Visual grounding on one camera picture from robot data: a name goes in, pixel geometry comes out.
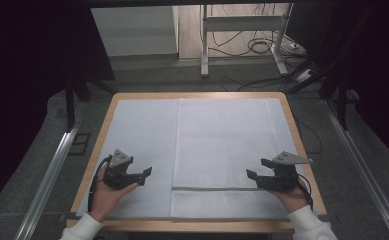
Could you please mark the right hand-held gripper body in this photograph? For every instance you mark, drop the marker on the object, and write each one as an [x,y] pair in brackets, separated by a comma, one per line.
[283,176]

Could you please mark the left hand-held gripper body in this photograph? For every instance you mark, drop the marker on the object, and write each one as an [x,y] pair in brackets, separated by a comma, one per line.
[118,166]

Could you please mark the white mesh zipper bag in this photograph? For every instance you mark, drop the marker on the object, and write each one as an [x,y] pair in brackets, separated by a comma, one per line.
[225,143]

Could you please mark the person's right hand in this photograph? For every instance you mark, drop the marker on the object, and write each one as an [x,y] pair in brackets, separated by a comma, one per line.
[295,200]

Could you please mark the person's left hand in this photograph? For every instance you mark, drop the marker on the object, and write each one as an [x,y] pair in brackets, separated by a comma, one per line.
[105,200]

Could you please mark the white table cloth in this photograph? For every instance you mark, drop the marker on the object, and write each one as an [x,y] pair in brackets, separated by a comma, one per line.
[142,133]

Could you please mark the black stand legs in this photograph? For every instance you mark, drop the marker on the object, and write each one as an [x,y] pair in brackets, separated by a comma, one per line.
[342,106]
[69,106]

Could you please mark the white power strip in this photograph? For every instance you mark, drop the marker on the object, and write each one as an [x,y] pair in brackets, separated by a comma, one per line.
[304,75]

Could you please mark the black curtain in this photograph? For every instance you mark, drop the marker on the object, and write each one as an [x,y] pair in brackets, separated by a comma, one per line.
[382,83]
[22,83]

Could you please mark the white cabinet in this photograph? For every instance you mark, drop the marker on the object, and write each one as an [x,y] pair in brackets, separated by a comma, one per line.
[132,30]

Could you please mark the black floor frame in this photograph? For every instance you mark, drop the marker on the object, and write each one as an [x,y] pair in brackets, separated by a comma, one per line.
[78,146]

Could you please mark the metal floor rail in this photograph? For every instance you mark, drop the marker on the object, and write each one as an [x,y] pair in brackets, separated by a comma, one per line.
[52,173]
[365,173]

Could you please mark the white metal stand frame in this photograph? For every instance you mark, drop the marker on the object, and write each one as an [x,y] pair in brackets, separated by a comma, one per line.
[242,23]

